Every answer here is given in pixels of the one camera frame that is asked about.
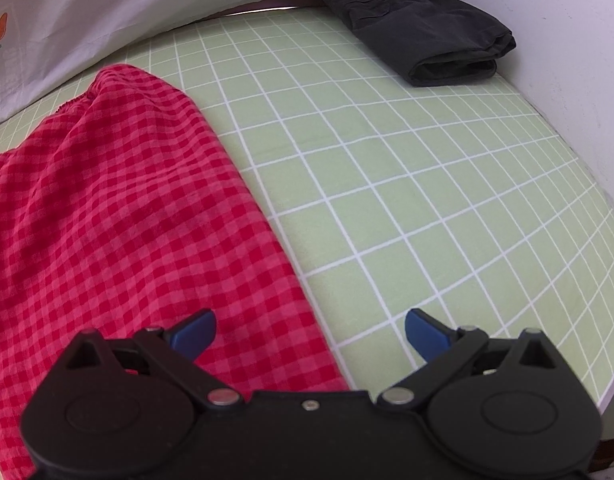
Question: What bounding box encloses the red checkered garment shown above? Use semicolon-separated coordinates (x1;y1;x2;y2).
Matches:
0;64;346;479

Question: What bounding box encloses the green grid mat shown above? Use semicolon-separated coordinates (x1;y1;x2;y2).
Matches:
0;5;614;413

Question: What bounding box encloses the folded black garment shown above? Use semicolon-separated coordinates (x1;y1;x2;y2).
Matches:
323;0;516;87

